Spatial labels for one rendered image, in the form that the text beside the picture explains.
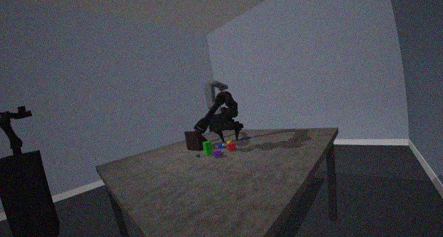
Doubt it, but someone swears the red block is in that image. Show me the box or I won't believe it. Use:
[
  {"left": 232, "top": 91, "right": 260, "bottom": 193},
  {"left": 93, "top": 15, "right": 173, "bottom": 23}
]
[{"left": 227, "top": 143, "right": 236, "bottom": 151}]

